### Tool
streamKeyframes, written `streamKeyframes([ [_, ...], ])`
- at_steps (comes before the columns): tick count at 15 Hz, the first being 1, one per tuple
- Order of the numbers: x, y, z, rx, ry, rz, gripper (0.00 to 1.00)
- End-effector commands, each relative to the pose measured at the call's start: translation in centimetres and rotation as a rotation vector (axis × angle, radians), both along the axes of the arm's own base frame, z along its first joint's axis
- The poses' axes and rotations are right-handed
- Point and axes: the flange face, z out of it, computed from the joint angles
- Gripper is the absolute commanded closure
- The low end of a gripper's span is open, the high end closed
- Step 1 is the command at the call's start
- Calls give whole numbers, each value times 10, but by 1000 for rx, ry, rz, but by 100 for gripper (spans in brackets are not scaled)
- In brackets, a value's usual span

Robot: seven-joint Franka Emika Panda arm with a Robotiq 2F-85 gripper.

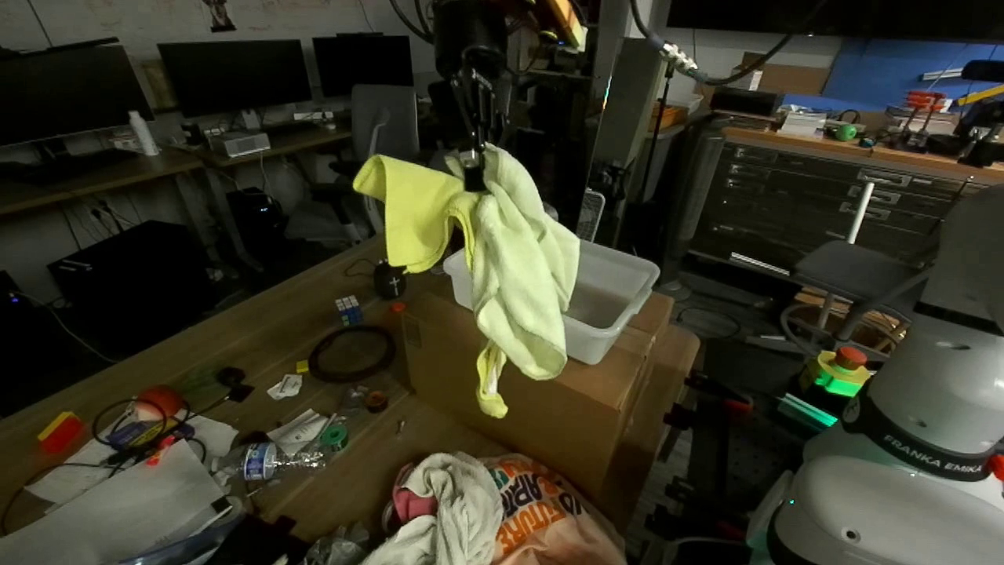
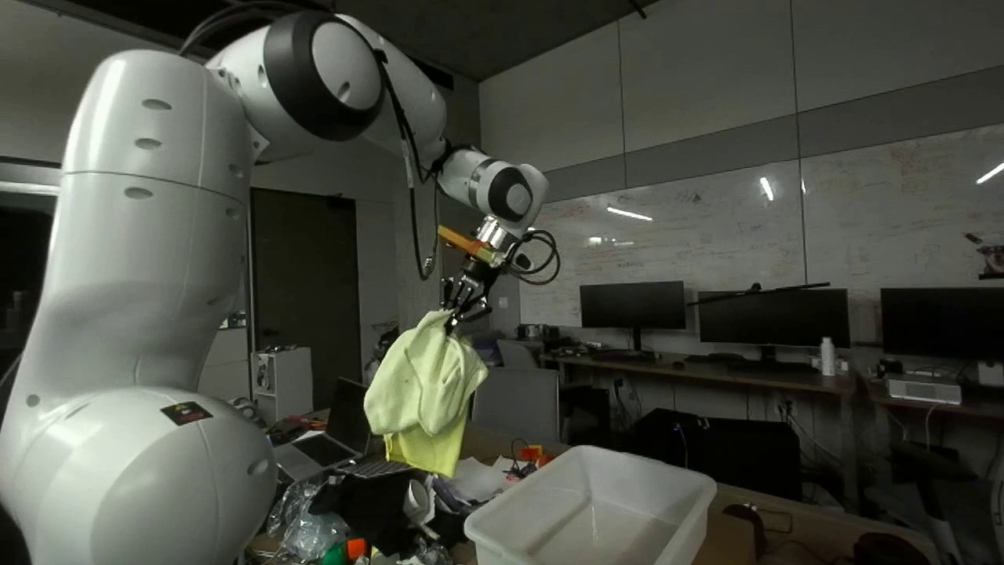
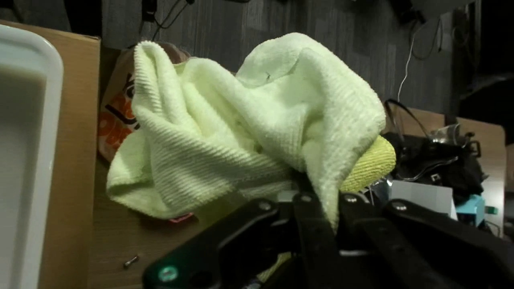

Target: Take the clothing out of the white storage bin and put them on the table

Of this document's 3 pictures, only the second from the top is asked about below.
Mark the open laptop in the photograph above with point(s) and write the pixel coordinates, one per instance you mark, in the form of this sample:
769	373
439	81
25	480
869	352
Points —
326	434

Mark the black monitor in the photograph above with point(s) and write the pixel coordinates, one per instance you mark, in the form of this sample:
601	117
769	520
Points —
772	319
946	321
639	306

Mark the long wooden desk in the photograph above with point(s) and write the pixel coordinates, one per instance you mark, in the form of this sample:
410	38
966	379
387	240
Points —
746	374

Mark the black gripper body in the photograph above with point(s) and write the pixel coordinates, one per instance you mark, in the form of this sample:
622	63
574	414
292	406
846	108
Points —
467	294

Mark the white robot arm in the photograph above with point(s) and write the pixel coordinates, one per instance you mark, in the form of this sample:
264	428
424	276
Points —
112	452

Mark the right black monitor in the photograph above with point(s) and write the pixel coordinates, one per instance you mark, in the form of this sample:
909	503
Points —
946	321

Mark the middle black monitor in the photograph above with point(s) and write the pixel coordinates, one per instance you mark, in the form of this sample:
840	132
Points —
772	319

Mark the left black monitor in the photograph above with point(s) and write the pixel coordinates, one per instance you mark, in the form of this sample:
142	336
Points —
639	306

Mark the light green cloth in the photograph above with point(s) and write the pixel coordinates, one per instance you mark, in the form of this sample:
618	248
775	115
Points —
419	398

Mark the white spray bottle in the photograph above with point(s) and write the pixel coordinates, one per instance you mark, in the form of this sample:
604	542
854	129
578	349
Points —
826	357

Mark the white plastic storage bin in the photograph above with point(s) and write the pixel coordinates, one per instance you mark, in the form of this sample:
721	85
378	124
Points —
597	506

